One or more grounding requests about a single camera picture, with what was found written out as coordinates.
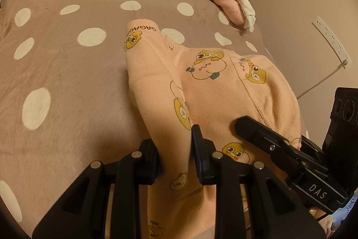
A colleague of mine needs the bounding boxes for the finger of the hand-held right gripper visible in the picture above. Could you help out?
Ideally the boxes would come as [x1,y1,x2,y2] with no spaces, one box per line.
[299,136,326,162]
[234,115,304,172]

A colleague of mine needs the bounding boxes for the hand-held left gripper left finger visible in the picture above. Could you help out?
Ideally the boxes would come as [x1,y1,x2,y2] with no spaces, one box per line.
[32,139,160,239]

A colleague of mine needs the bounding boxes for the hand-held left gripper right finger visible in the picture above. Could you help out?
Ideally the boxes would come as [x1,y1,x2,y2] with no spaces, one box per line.
[191,124,326,239]

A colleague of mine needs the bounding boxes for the peach cartoon print pants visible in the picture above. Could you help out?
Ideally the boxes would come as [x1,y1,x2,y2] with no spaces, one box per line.
[124,19,303,239]

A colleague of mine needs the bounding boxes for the light blue printed cloth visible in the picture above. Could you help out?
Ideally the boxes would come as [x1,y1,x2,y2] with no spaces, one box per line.
[326,191,357,235]

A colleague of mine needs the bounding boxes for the white power strip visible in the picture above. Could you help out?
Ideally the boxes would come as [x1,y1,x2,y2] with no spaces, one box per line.
[312,15,352,69]

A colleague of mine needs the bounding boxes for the mauve polka dot blanket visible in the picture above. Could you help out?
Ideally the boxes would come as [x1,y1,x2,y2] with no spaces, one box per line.
[0,0,276,230]

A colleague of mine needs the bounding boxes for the pink rolled garment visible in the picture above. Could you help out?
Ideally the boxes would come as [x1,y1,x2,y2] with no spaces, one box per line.
[203,0,246,27]

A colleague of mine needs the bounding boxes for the white power cable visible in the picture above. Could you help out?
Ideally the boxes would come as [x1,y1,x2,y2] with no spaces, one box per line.
[296,61,347,99]

